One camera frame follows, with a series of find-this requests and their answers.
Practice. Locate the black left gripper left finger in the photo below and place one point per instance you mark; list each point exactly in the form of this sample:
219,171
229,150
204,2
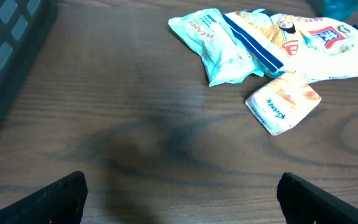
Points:
61,202

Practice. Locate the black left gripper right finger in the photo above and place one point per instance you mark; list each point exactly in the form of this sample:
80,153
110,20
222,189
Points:
302,202

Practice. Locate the orange small snack box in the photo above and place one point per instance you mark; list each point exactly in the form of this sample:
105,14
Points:
282,103

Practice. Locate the cream chips snack bag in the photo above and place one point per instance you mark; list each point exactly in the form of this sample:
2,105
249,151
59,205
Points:
317,48

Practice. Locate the light blue wipes pack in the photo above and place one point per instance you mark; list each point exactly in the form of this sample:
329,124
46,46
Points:
225,58

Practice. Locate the blue mouthwash bottle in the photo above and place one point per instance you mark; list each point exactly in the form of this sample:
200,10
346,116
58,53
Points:
335,9

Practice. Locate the grey plastic mesh basket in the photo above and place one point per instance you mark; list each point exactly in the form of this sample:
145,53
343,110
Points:
24,26

